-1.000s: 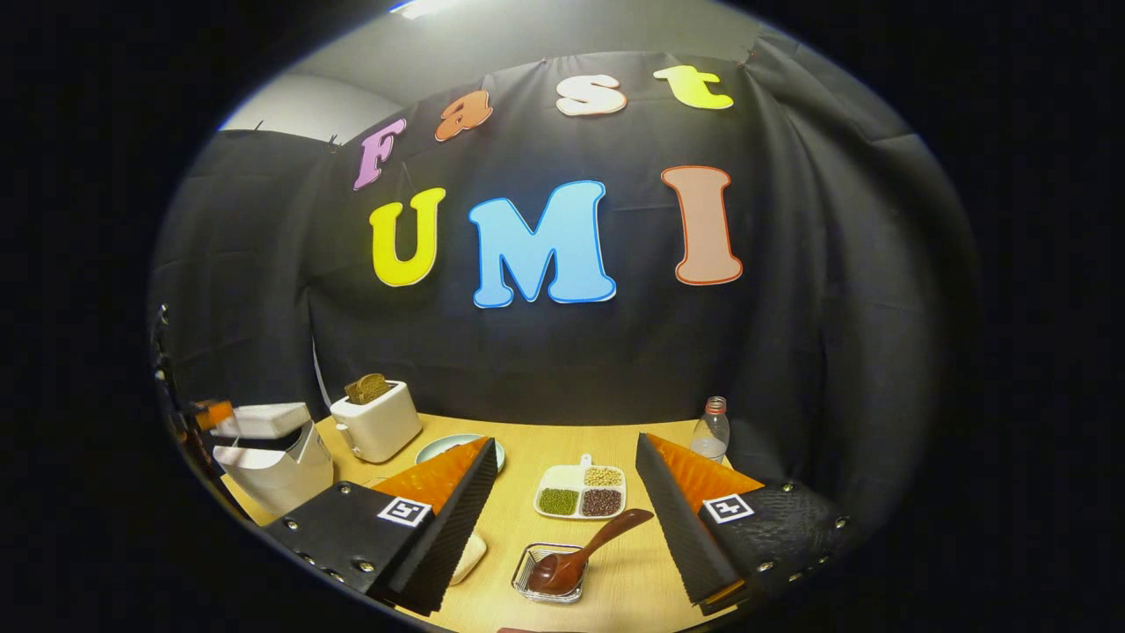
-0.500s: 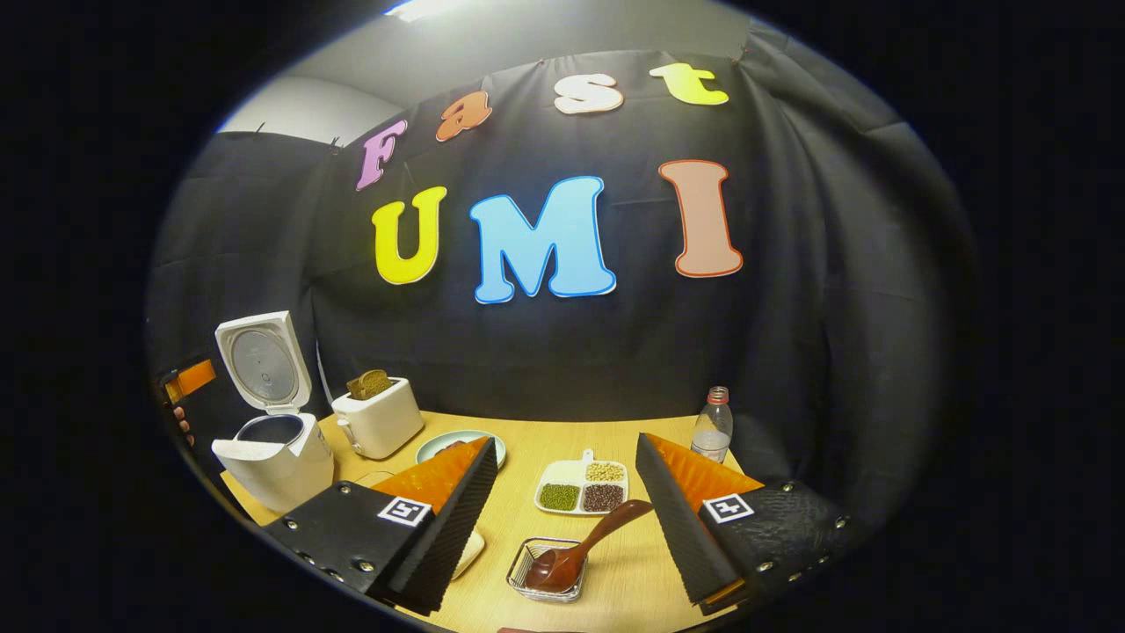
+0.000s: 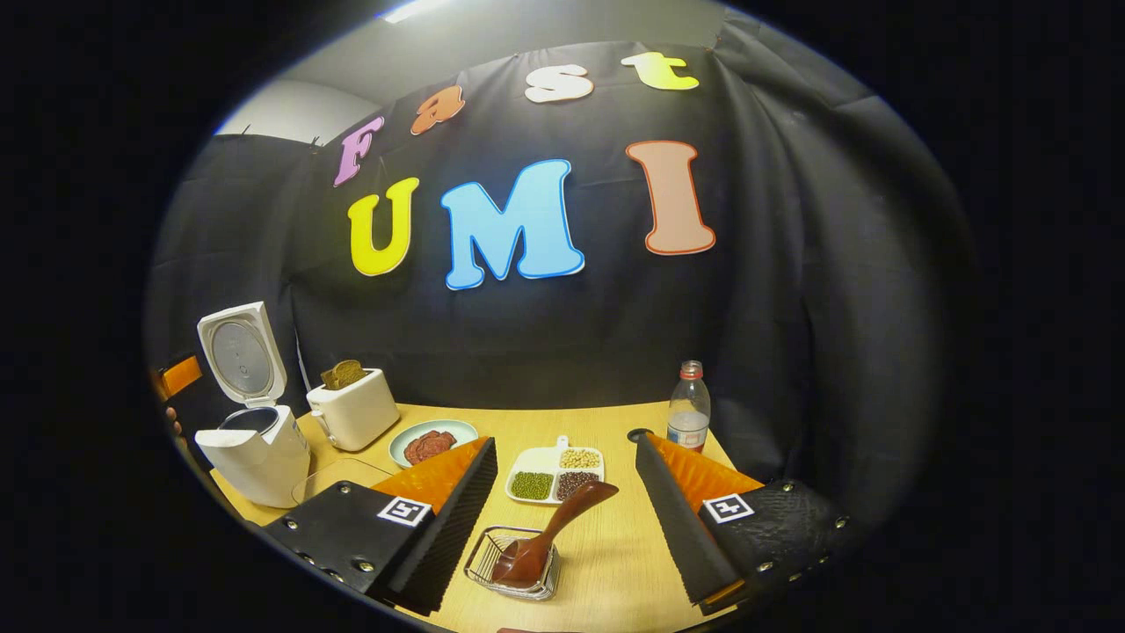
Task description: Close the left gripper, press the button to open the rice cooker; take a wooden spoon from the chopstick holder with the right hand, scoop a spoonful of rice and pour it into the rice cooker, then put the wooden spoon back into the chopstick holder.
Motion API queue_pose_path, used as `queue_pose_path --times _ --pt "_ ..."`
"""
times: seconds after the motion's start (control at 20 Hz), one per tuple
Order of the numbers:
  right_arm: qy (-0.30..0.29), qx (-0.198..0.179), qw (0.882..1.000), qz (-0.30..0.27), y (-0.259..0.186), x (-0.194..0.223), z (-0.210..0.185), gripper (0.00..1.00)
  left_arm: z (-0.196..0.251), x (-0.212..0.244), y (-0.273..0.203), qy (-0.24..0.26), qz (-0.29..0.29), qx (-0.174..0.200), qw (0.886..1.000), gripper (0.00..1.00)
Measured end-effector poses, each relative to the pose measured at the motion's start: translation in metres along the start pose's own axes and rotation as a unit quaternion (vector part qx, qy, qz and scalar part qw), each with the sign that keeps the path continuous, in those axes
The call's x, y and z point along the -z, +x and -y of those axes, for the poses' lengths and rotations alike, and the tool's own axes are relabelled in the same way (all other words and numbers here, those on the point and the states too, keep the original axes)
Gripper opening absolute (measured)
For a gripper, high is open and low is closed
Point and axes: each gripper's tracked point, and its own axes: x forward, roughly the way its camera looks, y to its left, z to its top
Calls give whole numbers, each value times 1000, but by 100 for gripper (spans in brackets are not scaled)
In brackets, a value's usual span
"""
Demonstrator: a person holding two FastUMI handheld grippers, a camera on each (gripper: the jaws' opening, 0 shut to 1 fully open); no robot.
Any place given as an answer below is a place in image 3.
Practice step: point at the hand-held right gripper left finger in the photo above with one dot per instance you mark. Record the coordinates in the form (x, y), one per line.
(448, 545)

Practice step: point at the white divided dish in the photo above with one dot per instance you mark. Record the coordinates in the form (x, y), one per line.
(532, 459)

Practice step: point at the red meat slice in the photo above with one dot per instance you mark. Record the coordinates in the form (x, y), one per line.
(417, 451)
(442, 440)

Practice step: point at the black backdrop cloth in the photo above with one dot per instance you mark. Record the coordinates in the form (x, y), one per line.
(791, 264)

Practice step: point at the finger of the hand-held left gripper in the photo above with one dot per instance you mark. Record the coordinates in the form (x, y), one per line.
(180, 376)

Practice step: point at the dark red beans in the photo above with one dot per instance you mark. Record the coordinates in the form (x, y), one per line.
(576, 485)

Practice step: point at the brown wooden spoon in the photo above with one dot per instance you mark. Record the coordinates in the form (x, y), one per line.
(562, 519)

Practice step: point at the pale green plate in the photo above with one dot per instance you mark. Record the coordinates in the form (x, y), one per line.
(457, 431)

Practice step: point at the white rice cooker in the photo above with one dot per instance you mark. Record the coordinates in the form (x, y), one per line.
(264, 466)

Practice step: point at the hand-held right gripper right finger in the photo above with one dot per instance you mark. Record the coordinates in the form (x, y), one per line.
(677, 536)

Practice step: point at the clear plastic water bottle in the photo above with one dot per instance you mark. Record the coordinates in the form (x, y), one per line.
(688, 422)

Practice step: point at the yellow soybeans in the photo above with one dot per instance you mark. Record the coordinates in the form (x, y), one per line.
(580, 458)

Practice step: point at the black table grommet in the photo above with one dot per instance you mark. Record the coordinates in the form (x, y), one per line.
(640, 435)

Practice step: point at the green mung beans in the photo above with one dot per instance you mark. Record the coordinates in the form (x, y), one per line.
(532, 485)

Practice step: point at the white toaster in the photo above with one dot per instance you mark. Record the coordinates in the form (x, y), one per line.
(356, 413)

